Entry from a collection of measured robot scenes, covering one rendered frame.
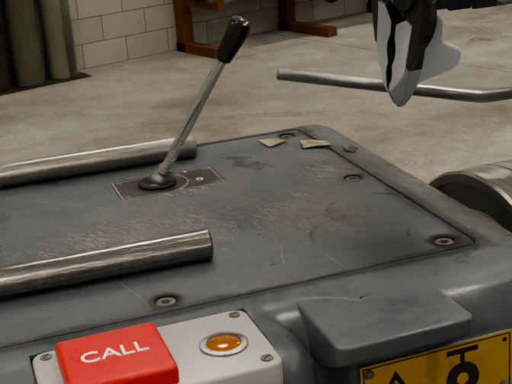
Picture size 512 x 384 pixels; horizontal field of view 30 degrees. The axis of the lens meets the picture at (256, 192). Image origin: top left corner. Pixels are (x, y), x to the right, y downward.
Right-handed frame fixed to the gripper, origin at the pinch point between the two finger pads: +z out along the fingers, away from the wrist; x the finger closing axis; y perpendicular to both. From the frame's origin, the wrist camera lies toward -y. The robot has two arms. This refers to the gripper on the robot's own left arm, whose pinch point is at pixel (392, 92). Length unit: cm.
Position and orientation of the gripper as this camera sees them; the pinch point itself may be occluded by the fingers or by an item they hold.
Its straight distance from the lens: 86.5
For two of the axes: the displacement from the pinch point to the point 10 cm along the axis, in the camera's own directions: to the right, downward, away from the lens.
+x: -3.4, -5.1, 7.9
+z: -0.1, 8.4, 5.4
